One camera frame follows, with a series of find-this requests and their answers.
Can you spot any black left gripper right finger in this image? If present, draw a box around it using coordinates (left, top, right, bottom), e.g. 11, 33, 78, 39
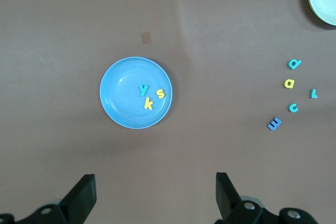
214, 172, 318, 224

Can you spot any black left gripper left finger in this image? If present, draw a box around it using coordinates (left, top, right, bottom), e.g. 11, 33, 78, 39
0, 173, 98, 224

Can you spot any yellow foam letter k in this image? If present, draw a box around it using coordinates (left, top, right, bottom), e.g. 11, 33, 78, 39
143, 97, 154, 111

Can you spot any teal foam letter y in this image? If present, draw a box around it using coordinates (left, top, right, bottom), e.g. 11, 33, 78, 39
138, 84, 150, 98

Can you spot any blue foam letter E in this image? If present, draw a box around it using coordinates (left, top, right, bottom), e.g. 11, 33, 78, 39
267, 116, 283, 131

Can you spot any blue plate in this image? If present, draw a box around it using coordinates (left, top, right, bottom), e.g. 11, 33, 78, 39
99, 56, 173, 130

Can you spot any teal foam letter d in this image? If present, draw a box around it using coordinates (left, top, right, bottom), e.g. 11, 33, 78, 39
287, 59, 302, 71

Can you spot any brown tape square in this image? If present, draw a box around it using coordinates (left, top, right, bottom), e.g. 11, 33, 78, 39
140, 31, 152, 45

